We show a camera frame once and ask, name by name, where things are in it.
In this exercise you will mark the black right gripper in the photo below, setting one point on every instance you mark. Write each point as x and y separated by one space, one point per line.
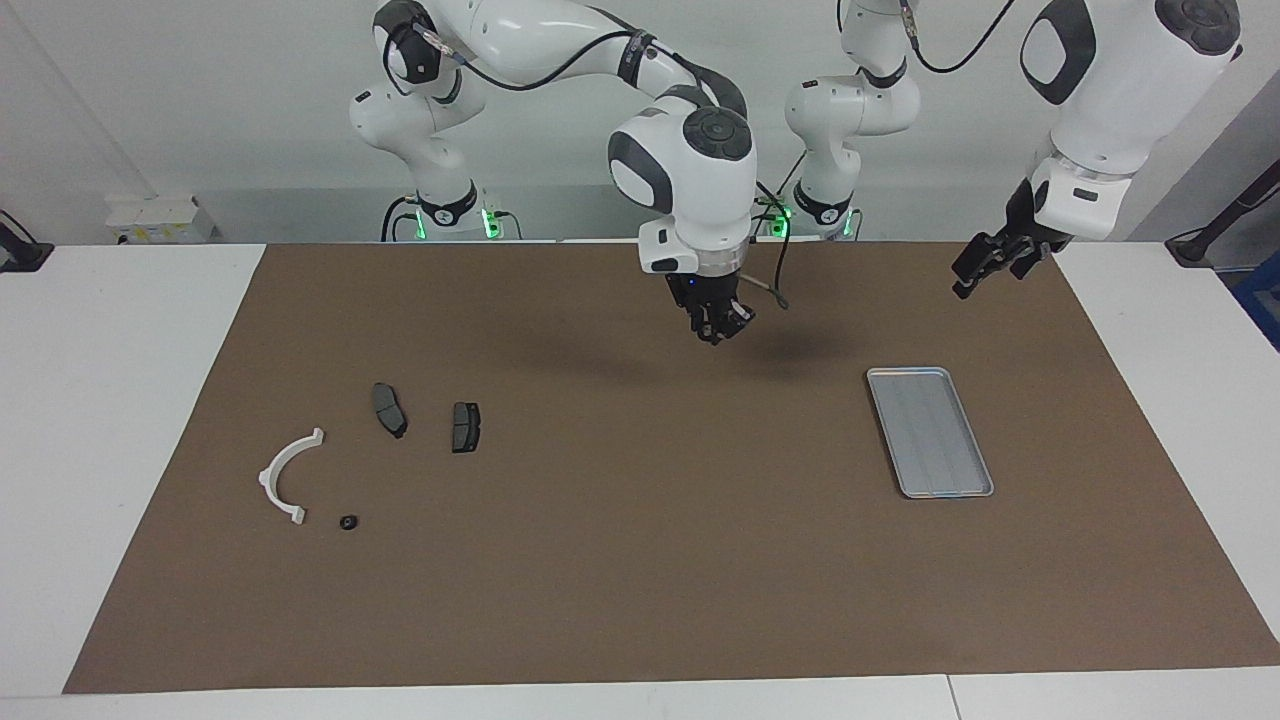
705 290

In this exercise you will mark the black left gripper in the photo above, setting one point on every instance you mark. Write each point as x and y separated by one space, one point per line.
1025 215

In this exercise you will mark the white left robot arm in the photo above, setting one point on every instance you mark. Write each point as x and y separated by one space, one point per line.
1110 90

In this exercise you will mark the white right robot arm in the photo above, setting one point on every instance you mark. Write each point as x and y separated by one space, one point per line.
690 170

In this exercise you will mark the silver metal tray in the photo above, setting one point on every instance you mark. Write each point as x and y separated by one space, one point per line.
930 432

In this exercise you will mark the black clamp stand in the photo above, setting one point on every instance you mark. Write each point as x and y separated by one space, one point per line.
1205 238
22 250

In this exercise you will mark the brown table mat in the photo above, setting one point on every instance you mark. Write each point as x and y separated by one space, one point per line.
640 560

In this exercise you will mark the blue crate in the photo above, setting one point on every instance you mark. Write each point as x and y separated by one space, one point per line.
1262 305

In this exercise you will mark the dark grey brake pad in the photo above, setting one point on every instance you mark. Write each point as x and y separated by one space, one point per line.
465 428
388 408

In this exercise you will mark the white box with labels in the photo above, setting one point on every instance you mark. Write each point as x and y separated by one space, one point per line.
160 220

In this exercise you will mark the white curved plastic bracket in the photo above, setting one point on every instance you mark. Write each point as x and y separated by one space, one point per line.
272 470

